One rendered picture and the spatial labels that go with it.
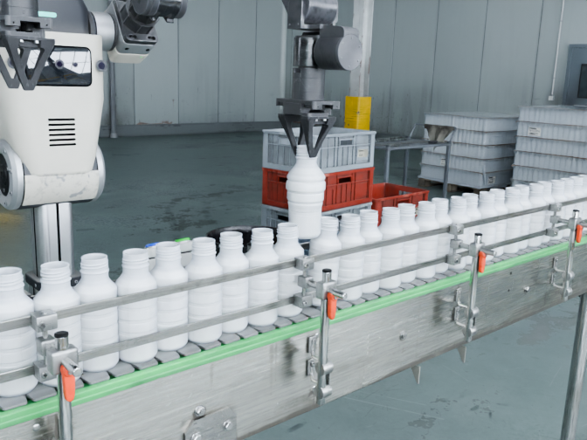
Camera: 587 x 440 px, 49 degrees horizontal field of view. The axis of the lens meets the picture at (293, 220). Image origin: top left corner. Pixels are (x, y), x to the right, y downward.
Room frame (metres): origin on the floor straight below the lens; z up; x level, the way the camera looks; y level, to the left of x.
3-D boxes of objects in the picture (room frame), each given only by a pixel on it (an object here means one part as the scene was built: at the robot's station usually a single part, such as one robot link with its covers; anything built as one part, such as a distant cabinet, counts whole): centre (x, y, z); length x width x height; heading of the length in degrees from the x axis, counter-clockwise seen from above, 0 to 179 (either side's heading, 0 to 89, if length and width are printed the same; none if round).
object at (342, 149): (3.85, -0.14, 1.00); 0.61 x 0.41 x 0.22; 139
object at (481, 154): (8.67, -2.47, 0.50); 1.23 x 1.05 x 1.00; 130
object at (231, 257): (1.02, 0.10, 1.08); 0.06 x 0.06 x 0.17
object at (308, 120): (1.13, -0.02, 1.33); 0.07 x 0.07 x 0.09; 42
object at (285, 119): (1.14, -0.01, 1.33); 0.07 x 0.07 x 0.09; 42
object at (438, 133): (6.47, -1.43, 0.85); 0.36 x 0.12 x 0.27; 42
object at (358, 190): (3.86, -0.15, 0.78); 0.61 x 0.41 x 0.22; 138
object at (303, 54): (1.13, -0.02, 1.46); 0.07 x 0.06 x 0.07; 41
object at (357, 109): (11.45, -1.06, 0.55); 0.40 x 0.40 x 1.10; 42
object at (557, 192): (1.75, -0.73, 1.08); 0.06 x 0.06 x 0.17
